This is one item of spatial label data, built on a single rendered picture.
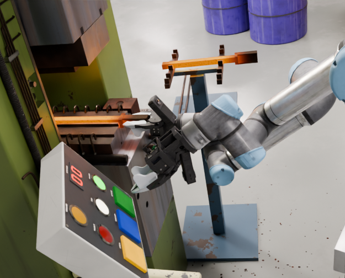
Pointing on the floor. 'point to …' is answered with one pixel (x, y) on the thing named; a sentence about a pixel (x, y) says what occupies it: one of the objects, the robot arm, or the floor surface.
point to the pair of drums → (258, 19)
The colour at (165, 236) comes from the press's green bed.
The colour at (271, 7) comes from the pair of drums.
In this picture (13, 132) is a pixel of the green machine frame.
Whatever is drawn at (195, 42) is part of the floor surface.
